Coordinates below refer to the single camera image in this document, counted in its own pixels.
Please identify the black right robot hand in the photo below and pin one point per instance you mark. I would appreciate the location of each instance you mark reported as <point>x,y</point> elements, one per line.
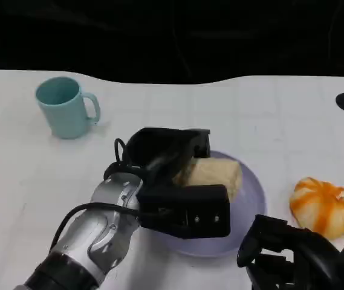
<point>295,256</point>

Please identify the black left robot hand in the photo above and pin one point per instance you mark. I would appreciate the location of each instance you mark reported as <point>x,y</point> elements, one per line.
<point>165,145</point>

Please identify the beige towel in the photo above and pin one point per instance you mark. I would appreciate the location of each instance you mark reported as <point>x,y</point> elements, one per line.
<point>217,175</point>

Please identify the lilac plate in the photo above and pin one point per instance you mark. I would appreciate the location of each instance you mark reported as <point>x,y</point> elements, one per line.
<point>250,199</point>

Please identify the orange and white bread roll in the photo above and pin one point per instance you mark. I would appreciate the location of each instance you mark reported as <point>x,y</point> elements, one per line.
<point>323,208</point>

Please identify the pale green mug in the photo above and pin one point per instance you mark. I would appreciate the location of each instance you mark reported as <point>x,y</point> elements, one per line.
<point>64,111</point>

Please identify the black backdrop curtain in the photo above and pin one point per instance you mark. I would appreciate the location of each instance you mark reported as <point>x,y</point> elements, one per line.
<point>171,36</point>

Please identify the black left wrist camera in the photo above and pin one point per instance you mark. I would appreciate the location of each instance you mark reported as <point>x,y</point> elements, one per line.
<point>190,211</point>

